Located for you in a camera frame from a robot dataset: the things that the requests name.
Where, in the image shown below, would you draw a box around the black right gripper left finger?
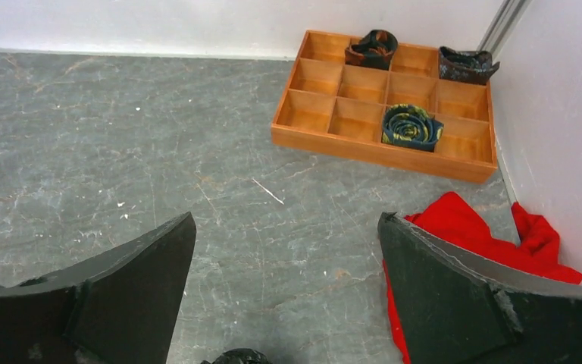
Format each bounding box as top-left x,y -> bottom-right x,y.
0,212 -> 196,363

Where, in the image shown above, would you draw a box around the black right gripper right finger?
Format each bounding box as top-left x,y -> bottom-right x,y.
377,212 -> 582,363

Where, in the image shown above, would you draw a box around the black trash bag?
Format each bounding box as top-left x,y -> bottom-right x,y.
202,348 -> 272,364

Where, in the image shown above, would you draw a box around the red cloth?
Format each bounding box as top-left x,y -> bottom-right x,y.
383,193 -> 582,363

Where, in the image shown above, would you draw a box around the blue yellow rolled tie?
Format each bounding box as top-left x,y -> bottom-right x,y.
381,104 -> 444,152

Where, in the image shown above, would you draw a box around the wooden compartment tray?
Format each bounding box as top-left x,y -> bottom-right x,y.
271,30 -> 497,183

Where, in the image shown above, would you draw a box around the dark grey rolled tie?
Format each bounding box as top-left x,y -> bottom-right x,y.
438,46 -> 500,86

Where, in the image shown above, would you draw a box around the orange black rolled tie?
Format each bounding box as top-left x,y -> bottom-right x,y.
344,30 -> 399,71

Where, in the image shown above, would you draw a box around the right aluminium corner post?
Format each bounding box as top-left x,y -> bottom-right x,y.
477,0 -> 530,57

